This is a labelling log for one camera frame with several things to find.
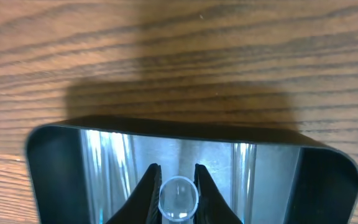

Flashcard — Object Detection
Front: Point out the black tray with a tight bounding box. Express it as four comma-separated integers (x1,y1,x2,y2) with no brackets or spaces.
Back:
24,114,358,224

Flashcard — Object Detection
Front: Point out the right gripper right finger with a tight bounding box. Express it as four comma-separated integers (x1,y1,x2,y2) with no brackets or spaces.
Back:
193,163,244,224

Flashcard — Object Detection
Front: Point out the clear test tube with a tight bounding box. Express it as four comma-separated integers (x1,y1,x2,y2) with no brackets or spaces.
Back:
231,142,259,224
157,175,200,223
80,128,114,224
104,131,140,205

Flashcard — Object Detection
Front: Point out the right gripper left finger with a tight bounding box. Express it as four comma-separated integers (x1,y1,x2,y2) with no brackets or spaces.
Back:
104,163,163,224

